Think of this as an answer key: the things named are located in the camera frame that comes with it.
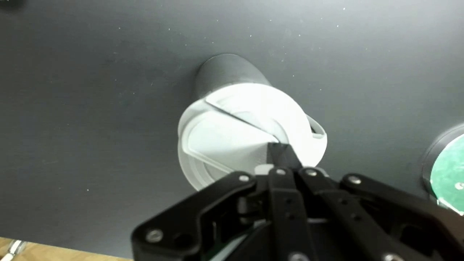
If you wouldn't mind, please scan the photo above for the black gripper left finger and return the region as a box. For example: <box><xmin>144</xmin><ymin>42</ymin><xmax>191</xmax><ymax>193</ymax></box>
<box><xmin>130</xmin><ymin>144</ymin><xmax>317</xmax><ymax>261</ymax></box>

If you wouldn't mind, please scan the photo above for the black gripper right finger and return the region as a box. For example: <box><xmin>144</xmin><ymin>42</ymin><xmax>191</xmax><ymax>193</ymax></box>
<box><xmin>297</xmin><ymin>167</ymin><xmax>464</xmax><ymax>261</ymax></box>

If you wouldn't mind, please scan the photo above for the silver steel flask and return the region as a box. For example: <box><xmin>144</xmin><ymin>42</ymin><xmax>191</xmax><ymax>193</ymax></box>
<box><xmin>176</xmin><ymin>52</ymin><xmax>328</xmax><ymax>190</ymax></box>

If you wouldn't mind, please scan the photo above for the round green metal plate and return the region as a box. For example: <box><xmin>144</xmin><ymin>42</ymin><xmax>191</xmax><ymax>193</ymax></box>
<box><xmin>420</xmin><ymin>124</ymin><xmax>464</xmax><ymax>216</ymax></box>

